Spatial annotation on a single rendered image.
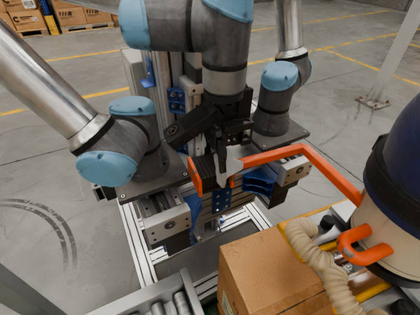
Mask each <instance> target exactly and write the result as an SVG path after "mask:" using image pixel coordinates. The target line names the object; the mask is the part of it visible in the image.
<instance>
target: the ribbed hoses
mask: <svg viewBox="0 0 420 315"><path fill-rule="evenodd" d="M284 232H285V234H286V239H287V240H288V242H289V243H290V244H291V246H292V247H293V249H294V250H295V251H296V253H297V254H299V257H300V258H303V261H304V262H305V263H307V265H308V266H309V267H312V268H313V269H314V270H315V271H320V272H321V273H322V279H321V281H322V282H323V283H324V285H323V288H324V289H325V290H326V295H327V296H329V301H330V302H332V307H333V308H336V313H337V314H339V315H389V314H388V313H387V312H385V311H383V310H382V309H376V308H375V309H371V310H369V312H368V313H367V314H366V312H365V311H363V307H362V306H360V305H359V301H357V300H355V298H356V297H355V296H353V295H352V293H353V292H352V291H350V290H349V288H350V287H349V286H347V285H348V284H347V280H348V275H347V273H346V271H345V270H344V269H343V268H342V267H340V266H337V265H336V264H334V256H333V255H332V254H331V253H330V252H326V251H324V250H323V251H322V249H319V246H316V244H315V243H313V240H312V239H314V238H315V237H316V236H317V235H318V232H319V230H318V227H317V226H316V224H315V223H314V222H313V221H312V220H310V219H308V218H306V217H297V218H294V219H292V220H291V221H289V222H288V223H287V226H286V227H285V230H284Z"/></svg>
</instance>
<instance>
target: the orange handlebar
mask: <svg viewBox="0 0 420 315"><path fill-rule="evenodd" d="M301 153H302V154H303V155H304V156H305V157H306V158H307V159H308V160H309V161H310V162H311V163H312V164H313V165H314V166H315V167H316V168H317V169H318V170H320V171H321V172H322V173H323V174H324V175H325V176H326V177H327V178H328V179H329V180H330V181H331V182H332V183H333V184H334V185H335V186H336V187H337V188H338V189H339V190H340V191H341V192H342V193H343V194H344V195H345V196H346V197H347V198H348V199H349V200H350V201H351V202H352V203H353V204H354V205H355V206H356V207H357V208H358V207H359V206H360V205H361V203H362V200H363V197H364V195H363V194H360V191H359V190H358V189H357V188H356V187H354V186H353V185H352V184H351V183H350V182H349V181H348V180H347V179H346V178H345V177H344V176H343V175H342V174H340V173H339V172H338V171H337V170H336V169H335V168H333V167H332V166H331V165H330V164H329V163H328V162H327V161H326V160H325V159H324V158H323V157H322V156H320V155H319V154H318V153H317V152H316V151H315V150H314V149H313V148H312V147H311V146H310V145H308V144H305V145H304V144H303V143H301V142H300V143H297V144H293V145H290V146H285V147H281V148H278V149H273V150H270V151H266V152H262V153H259V154H255V155H252V156H247V157H242V158H240V159H237V160H240V161H242V162H243V164H244V166H243V168H242V169H246V168H250V167H253V166H257V165H260V164H264V163H268V162H271V161H275V160H278V159H282V158H286V157H289V156H293V155H296V154H301ZM371 234H372V229H371V227H370V225H369V224H367V223H364V224H362V225H359V226H356V227H354V228H352V229H349V230H347V231H344V232H342V233H341V234H340V235H339V236H338V237H337V241H336V244H337V248H338V250H339V252H340V253H341V254H342V256H343V257H344V258H345V259H347V260H348V261H349V262H350V263H353V264H355V265H357V266H368V265H370V264H372V263H375V262H376V261H379V260H381V259H383V258H385V257H387V256H390V255H392V254H393V253H394V251H393V249H392V247H391V246H389V245H388V244H386V243H381V244H378V245H376V246H373V247H371V248H369V249H367V250H365V251H362V252H357V251H355V250H354V249H353V248H352V246H351V243H354V242H356V241H358V240H360V239H363V238H366V237H368V236H370V235H371Z"/></svg>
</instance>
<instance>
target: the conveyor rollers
mask: <svg viewBox="0 0 420 315"><path fill-rule="evenodd" d="M172 298H173V301H174V304H175V307H176V311H177V314H178V315H192V312H191V309H190V307H189V303H188V300H187V298H186V295H185V292H184V291H181V292H178V293H176V294H175V295H174V296H173V297H172ZM150 309H151V314H152V315H166V312H165V309H164V304H163V302H157V303H155V304H153V305H152V306H151V308H150Z"/></svg>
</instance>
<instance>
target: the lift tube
mask: <svg viewBox="0 0 420 315"><path fill-rule="evenodd" d="M382 153H383V157H384V162H385V164H386V167H387V171H388V173H389V174H390V175H391V176H392V178H393V179H394V180H395V181H396V182H397V183H398V184H399V185H400V186H401V187H402V188H404V189H405V190H406V191H407V192H408V193H409V194H410V195H411V196H412V197H414V198H415V199H417V200H418V201H420V92H419V93H418V94H417V95H416V96H415V97H414V98H413V99H412V100H411V101H410V102H409V103H408V104H407V105H406V107H405V108H404V109H403V110H402V111H401V113H400V114H399V116H398V117H397V119H396V120H395V122H394V124H393V125H392V128H391V130H390V133H389V135H388V137H387V140H386V143H385V145H384V149H383V152H382ZM365 168H366V167H365ZM365 168H364V171H363V182H364V186H365V188H366V191H367V193H368V194H369V196H370V198H371V199H372V201H373V202H374V204H375V205H376V206H377V207H378V208H379V209H380V210H381V211H382V213H384V214H385V215H386V216H387V217H388V218H389V219H390V220H391V221H392V222H393V223H395V224H396V225H398V226H399V227H400V228H401V229H403V230H404V231H406V232H407V233H409V234H410V235H412V236H414V237H415V238H416V239H418V240H420V231H419V230H417V229H416V228H414V227H412V226H411V225H410V224H408V223H407V222H406V221H404V220H402V219H401V218H400V217H399V216H398V215H396V214H395V213H394V212H392V211H391V210H390V209H389V208H388V207H387V206H386V205H385V204H384V203H383V202H382V201H381V199H380V198H379V197H378V195H377V194H376V193H375V192H374V190H373V189H372V187H371V185H370V184H369V181H368V179H367V177H366V170H365Z"/></svg>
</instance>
